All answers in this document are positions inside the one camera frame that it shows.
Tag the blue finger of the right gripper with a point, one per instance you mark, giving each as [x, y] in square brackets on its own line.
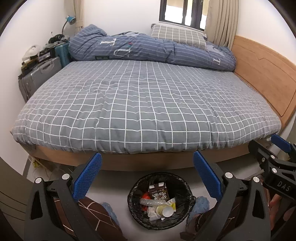
[281, 143]
[260, 152]

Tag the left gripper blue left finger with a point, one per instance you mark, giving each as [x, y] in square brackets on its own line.
[84, 175]

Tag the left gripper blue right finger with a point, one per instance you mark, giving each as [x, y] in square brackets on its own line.
[208, 176]

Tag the brown carton box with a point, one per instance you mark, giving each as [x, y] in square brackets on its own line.
[159, 191]

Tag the yellow noodle cup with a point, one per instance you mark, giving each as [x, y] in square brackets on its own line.
[164, 210]

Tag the clear bubble wrap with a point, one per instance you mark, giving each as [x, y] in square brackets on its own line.
[158, 202]

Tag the yellow snack wrapper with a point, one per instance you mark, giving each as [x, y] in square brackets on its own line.
[172, 203]

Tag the red plastic bag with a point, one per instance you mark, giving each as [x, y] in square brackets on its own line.
[145, 201]

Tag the white tissue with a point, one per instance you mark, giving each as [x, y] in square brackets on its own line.
[152, 213]

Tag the black trash bin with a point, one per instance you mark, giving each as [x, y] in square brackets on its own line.
[177, 188]

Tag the right blue slipper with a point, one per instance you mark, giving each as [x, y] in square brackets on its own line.
[201, 206]

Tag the blue slipper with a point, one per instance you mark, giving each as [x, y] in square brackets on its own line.
[110, 211]
[201, 206]

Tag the left blue slipper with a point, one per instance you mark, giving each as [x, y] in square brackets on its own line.
[110, 211]

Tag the wooden headboard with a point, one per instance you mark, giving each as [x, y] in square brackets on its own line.
[269, 73]

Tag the grey checked bed sheet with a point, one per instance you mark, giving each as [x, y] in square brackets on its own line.
[129, 107]

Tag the grey suitcase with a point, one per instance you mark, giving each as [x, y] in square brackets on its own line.
[29, 84]

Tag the beige curtain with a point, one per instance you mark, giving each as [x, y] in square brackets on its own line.
[221, 22]

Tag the teal suitcase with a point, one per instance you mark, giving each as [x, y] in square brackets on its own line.
[63, 53]

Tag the grey checked pillow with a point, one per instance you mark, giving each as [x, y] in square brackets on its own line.
[178, 35]

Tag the clutter on suitcases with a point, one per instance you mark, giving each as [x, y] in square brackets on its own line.
[36, 54]

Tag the blue striped duvet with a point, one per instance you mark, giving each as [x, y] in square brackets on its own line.
[93, 43]

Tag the dark framed window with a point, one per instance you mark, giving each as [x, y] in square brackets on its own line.
[190, 13]

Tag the blue desk lamp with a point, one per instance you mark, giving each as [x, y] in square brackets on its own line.
[70, 20]

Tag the wooden bed frame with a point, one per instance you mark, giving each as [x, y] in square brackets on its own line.
[135, 162]

